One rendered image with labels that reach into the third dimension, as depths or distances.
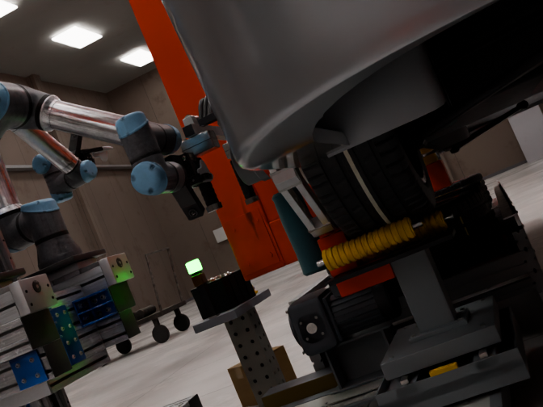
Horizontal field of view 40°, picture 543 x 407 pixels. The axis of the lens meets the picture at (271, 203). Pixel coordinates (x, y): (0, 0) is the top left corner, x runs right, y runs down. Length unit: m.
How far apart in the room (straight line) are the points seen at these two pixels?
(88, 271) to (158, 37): 0.86
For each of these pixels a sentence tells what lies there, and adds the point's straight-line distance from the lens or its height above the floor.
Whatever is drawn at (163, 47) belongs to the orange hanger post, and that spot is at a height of 1.40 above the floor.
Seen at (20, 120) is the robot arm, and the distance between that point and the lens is 1.97.
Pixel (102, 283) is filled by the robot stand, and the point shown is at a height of 0.70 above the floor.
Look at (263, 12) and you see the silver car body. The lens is 1.11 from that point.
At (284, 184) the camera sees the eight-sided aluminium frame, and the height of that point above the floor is 0.73.
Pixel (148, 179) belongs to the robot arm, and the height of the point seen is 0.85.
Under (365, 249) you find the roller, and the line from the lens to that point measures 1.95.
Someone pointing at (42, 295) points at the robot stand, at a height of 0.72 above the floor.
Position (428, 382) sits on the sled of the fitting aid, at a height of 0.16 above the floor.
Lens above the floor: 0.61
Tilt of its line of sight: 3 degrees up
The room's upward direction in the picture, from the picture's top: 23 degrees counter-clockwise
